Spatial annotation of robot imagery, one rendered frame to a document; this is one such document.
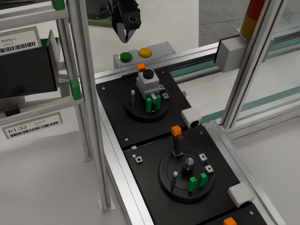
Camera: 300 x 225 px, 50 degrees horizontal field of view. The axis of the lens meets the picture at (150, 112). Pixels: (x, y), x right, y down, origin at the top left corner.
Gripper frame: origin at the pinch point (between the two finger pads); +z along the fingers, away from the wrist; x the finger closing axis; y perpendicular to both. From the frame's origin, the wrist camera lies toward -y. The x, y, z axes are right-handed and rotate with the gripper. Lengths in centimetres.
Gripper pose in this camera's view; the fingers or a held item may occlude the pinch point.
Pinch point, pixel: (126, 40)
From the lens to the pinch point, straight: 104.3
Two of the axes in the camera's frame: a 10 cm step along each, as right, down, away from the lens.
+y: -3.9, -7.3, 5.6
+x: -9.2, 2.8, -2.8
